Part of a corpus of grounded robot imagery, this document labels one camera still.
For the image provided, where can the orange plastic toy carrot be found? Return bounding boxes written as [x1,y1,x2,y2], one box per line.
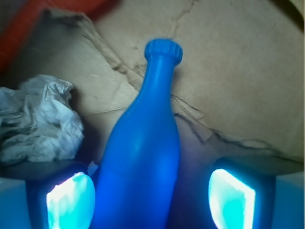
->
[0,0,118,73]

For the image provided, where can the brown paper bag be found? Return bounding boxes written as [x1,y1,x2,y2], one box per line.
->
[0,0,305,169]

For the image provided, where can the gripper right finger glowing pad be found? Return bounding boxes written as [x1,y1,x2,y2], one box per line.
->
[207,158,277,229]

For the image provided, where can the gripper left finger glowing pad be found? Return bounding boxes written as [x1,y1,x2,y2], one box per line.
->
[25,164,96,229]

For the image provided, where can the blue plastic toy bottle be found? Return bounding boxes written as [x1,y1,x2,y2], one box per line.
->
[91,39,183,229]

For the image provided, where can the crumpled white paper ball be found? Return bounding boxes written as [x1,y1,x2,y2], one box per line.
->
[0,75,84,162]

